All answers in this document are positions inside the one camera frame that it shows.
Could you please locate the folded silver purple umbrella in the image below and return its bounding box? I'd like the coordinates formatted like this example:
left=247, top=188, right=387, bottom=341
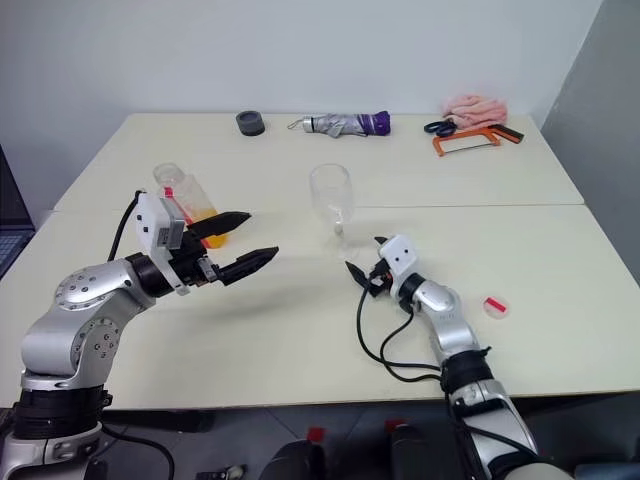
left=286, top=110, right=393, bottom=138

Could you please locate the small black floor device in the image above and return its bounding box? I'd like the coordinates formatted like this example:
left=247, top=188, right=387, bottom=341
left=195, top=463, right=249, bottom=480

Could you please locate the orange hacksaw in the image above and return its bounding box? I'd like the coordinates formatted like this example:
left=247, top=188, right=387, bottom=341
left=431, top=124, right=527, bottom=160

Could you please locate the dark laptop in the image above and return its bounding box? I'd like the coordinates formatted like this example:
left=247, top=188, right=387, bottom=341
left=0, top=144, right=37, bottom=279

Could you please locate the clear wine glass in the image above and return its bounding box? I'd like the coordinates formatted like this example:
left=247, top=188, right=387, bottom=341
left=308, top=163, right=363, bottom=262

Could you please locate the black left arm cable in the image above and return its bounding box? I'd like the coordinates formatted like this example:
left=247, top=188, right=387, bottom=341
left=106, top=189, right=147, bottom=262

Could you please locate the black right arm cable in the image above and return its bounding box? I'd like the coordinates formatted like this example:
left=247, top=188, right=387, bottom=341
left=355, top=288, right=444, bottom=384

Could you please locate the dark rounded shape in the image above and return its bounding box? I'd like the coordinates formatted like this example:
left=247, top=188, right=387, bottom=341
left=269, top=427, right=327, bottom=480
left=384, top=420, right=456, bottom=480

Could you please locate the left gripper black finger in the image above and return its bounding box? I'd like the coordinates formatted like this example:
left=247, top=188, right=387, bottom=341
left=216, top=245, right=280, bottom=288
left=186, top=211, right=252, bottom=240

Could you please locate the clear red-striped bottle cap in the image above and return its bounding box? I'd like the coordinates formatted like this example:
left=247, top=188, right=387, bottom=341
left=482, top=295, right=512, bottom=320

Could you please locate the bottle of orange juice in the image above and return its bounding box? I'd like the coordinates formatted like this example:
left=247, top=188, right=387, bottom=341
left=151, top=161, right=232, bottom=250

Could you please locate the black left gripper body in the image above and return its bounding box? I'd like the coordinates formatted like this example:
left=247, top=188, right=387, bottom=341
left=169, top=231, right=224, bottom=289

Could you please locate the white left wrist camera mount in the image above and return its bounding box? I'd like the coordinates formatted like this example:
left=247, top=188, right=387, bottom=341
left=133, top=191, right=192, bottom=297

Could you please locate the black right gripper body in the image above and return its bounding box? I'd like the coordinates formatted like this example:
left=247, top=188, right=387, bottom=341
left=368, top=259, right=393, bottom=297

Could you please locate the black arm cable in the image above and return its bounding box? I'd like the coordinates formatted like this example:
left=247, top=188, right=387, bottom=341
left=106, top=189, right=147, bottom=262
left=355, top=288, right=444, bottom=384

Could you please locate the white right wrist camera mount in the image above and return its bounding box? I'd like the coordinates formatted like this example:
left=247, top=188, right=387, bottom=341
left=378, top=234, right=423, bottom=297

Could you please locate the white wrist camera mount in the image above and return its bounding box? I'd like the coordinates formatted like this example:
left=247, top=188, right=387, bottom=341
left=133, top=191, right=192, bottom=297
left=378, top=234, right=423, bottom=297

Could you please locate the pink towel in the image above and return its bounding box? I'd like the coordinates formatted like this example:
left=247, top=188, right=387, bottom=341
left=441, top=92, right=511, bottom=128

